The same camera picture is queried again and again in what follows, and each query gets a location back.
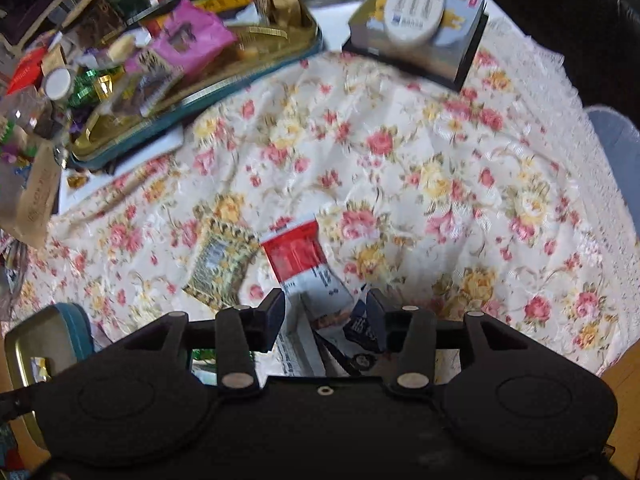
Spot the white round lid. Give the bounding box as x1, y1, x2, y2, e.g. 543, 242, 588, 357
42, 67, 76, 101

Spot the black sofa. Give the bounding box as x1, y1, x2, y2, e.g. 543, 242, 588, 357
462, 0, 640, 111

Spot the green foil candy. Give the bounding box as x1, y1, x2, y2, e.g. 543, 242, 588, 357
69, 66, 126, 107

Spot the blue cushion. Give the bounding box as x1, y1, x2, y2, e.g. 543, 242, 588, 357
586, 105, 640, 238

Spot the teal rimmed tin tray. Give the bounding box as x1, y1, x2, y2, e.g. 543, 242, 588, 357
67, 7, 325, 172

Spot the gold brown patterned snack packet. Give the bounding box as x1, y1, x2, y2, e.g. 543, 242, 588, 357
181, 216, 259, 311

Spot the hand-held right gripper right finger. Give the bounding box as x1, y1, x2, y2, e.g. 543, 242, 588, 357
366, 288, 531, 395

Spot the bright red snack packet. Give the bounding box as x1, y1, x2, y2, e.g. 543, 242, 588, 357
5, 47, 49, 97

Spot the white printed snack packet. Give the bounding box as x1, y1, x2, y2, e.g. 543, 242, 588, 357
276, 294, 327, 377

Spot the kraft paper bag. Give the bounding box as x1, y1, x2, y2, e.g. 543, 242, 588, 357
14, 144, 63, 251

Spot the floral tablecloth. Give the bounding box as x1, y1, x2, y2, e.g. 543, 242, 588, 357
15, 5, 631, 376

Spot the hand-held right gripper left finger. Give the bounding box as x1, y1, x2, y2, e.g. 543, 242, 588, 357
122, 288, 287, 394

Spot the white remote control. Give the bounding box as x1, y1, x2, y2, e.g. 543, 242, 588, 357
384, 0, 455, 47

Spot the gold tin tray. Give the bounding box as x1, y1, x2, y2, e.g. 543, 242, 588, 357
4, 302, 95, 451

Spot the red white snack packet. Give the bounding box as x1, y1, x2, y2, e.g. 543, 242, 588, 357
260, 219, 353, 331

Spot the box with yellow cartoon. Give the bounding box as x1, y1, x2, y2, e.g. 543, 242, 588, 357
341, 0, 490, 94

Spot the pink snack packet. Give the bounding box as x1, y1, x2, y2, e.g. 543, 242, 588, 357
149, 0, 239, 82

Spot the dark blue snack packet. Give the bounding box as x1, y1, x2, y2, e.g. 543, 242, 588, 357
314, 305, 398, 377

